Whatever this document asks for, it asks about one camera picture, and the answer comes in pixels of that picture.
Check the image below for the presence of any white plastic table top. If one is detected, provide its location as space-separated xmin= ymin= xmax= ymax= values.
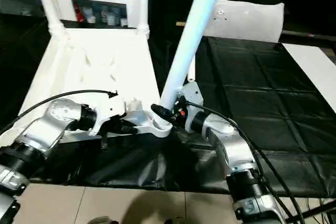
xmin=10 ymin=27 xmax=174 ymax=144

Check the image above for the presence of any black work mat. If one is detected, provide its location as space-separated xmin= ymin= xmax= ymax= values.
xmin=0 ymin=14 xmax=336 ymax=197

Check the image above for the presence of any grey left robot foot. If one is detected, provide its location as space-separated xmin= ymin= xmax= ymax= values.
xmin=87 ymin=216 xmax=119 ymax=224

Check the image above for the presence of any white plastic bag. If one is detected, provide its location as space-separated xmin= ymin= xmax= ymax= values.
xmin=202 ymin=0 xmax=285 ymax=43

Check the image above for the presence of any flat white board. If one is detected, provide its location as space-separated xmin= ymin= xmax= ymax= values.
xmin=282 ymin=43 xmax=336 ymax=114

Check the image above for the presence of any black floor stand bar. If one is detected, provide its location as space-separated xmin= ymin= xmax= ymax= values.
xmin=301 ymin=200 xmax=336 ymax=220

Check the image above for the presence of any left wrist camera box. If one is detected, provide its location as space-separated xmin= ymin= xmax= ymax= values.
xmin=89 ymin=94 xmax=128 ymax=136

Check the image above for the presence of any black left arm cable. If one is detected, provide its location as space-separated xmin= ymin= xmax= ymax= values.
xmin=0 ymin=90 xmax=117 ymax=133

